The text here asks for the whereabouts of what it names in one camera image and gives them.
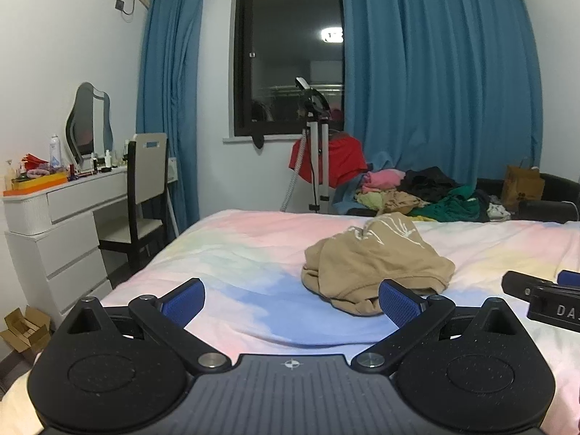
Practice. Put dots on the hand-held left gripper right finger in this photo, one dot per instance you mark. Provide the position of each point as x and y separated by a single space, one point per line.
398 300

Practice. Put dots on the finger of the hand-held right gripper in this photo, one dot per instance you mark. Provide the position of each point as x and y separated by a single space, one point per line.
571 278
516 283

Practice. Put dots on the green garment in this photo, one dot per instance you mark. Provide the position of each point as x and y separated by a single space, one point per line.
453 208

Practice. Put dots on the red garment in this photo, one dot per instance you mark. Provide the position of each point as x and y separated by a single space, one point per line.
344 158

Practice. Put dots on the white and black chair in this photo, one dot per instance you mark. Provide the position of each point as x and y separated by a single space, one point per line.
147 167

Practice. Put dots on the black cloth on windowsill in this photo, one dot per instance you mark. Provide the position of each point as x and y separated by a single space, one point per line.
258 140

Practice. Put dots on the dark window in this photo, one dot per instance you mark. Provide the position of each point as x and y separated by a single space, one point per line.
281 54

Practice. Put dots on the brown paper bag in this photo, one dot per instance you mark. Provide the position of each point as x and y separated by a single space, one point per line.
524 188

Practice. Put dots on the wavy vanity mirror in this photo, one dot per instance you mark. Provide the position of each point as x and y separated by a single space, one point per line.
84 122

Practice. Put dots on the small white bottle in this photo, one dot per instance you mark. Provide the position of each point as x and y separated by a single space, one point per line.
108 159

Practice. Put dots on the pink garment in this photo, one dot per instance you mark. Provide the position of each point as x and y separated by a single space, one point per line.
383 179

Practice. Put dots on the white patterned garment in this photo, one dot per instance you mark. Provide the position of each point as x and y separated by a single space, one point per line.
498 210

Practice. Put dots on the wide blue curtain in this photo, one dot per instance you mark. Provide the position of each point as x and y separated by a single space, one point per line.
430 77

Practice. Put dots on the white spray bottle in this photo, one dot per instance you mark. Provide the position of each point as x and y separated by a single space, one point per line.
55 152

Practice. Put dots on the orange tray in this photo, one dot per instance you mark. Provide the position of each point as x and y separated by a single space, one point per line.
38 183

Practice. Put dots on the narrow blue curtain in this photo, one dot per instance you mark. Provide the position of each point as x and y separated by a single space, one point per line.
167 99

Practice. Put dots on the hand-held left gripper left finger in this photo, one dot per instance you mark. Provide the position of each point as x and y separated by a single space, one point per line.
183 301

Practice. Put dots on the wall socket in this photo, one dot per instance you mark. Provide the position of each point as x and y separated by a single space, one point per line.
121 4

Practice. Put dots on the yellow patterned garment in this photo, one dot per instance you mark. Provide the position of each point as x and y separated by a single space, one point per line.
394 201

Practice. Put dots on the light blue garment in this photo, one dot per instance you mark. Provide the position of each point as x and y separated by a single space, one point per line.
346 195

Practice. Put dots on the black garment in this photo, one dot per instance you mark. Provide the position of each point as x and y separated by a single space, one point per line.
428 183

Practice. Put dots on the tan t-shirt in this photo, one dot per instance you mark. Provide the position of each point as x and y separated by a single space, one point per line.
362 258

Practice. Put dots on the bed with pastel sheet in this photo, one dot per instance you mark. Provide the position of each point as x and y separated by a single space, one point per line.
235 253

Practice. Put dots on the white dressing table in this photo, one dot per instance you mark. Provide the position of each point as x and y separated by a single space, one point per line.
72 244

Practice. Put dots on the cardboard box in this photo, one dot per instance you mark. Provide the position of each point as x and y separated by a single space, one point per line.
25 333

